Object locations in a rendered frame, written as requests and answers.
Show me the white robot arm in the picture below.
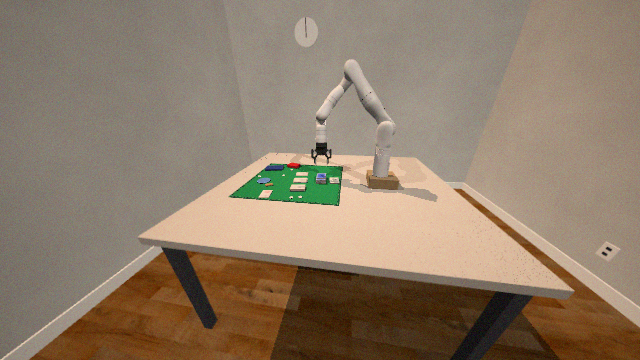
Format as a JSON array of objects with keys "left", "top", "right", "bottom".
[{"left": 315, "top": 60, "right": 396, "bottom": 178}]

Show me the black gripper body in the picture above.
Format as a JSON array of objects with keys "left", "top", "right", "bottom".
[{"left": 315, "top": 142, "right": 328, "bottom": 156}]

